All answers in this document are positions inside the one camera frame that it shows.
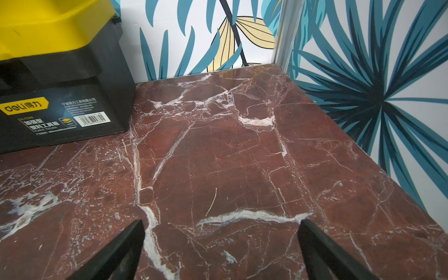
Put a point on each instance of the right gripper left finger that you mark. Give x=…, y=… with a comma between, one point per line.
x=118, y=260

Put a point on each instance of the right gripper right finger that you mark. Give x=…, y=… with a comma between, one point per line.
x=324, y=258

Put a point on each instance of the yellow black toolbox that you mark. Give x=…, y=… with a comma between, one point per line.
x=64, y=77

